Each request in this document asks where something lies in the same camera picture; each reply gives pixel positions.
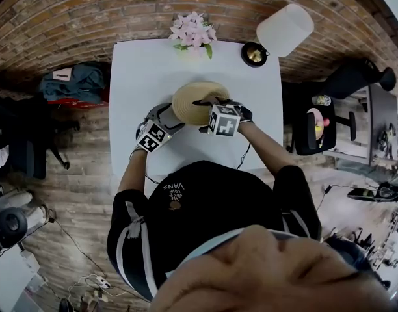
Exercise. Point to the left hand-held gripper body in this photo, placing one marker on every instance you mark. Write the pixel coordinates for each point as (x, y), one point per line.
(151, 138)

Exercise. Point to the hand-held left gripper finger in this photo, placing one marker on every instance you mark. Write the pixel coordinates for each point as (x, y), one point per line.
(177, 128)
(156, 110)

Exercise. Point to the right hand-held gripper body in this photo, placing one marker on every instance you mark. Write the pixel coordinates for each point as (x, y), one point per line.
(223, 123)

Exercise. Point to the round wooden bowl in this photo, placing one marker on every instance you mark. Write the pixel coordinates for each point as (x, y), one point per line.
(221, 91)

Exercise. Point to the round wooden lid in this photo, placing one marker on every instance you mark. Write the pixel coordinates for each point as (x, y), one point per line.
(186, 106)

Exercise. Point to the person's right forearm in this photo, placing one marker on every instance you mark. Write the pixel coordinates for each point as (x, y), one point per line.
(267, 148)

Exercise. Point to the person's left forearm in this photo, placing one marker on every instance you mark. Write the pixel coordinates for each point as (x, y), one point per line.
(132, 171)

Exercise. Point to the red printed package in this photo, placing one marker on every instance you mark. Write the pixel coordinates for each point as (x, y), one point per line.
(78, 102)

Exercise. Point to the pink flowers in white pot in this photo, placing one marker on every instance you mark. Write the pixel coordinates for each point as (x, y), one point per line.
(194, 32)

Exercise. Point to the person's black shirt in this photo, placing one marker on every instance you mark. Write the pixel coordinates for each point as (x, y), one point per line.
(212, 206)

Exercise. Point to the grey-green bag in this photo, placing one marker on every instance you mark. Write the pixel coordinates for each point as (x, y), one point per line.
(75, 83)

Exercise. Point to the pink plate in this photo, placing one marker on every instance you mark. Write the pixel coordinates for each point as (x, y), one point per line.
(314, 115)

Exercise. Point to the yellow toy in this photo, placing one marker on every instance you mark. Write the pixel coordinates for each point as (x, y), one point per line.
(318, 129)

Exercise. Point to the white shade table lamp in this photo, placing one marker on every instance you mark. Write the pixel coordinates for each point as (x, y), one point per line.
(285, 29)

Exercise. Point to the clear bottle with label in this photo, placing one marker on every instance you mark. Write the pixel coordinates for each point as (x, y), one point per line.
(321, 100)

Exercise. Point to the pink card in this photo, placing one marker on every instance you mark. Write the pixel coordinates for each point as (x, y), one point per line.
(61, 74)

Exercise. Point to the small red toy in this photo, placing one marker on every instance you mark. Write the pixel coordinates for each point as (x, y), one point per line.
(326, 122)

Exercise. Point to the black office chair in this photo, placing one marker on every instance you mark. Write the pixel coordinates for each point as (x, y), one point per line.
(348, 80)
(26, 135)

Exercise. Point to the light blue face mask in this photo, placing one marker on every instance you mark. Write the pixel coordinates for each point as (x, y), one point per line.
(202, 255)

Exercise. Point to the white power strip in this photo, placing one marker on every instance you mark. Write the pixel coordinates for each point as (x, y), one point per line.
(103, 281)

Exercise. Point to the person's face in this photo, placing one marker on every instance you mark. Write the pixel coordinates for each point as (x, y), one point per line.
(273, 281)

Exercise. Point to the black round device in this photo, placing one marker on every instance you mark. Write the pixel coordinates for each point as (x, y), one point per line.
(8, 224)

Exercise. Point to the grey desk with white frame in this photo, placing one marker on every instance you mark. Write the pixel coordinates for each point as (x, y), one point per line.
(382, 122)

